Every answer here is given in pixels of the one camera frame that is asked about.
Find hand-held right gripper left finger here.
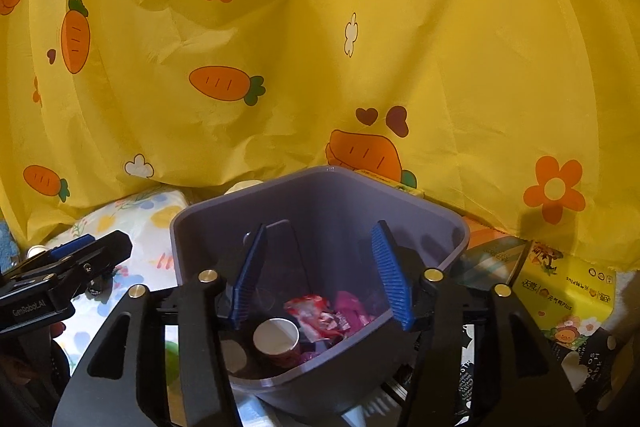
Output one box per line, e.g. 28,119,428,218
52,223,271,427

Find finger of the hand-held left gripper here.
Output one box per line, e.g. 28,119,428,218
47,229,134,303
0,234,98,280

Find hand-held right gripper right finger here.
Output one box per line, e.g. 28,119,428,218
370,219,586,427

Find pink plastic bag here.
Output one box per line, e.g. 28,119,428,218
300,290,376,365

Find paper cup orange label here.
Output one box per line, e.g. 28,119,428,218
252,317,302,368

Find red white plastic wrapper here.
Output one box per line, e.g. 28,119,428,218
283,294,351,343

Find grey plastic bin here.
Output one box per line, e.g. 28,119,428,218
169,165,471,419

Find floral plastic table cover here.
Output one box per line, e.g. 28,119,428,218
47,188,193,388

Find iridescent flat packet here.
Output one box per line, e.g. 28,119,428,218
457,237,533,293

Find yellow printed carton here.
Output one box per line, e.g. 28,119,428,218
517,241,626,343

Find black white printed bag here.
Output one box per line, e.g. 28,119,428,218
450,322,631,427

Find yellow carrot print curtain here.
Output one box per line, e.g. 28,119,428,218
0,0,640,273

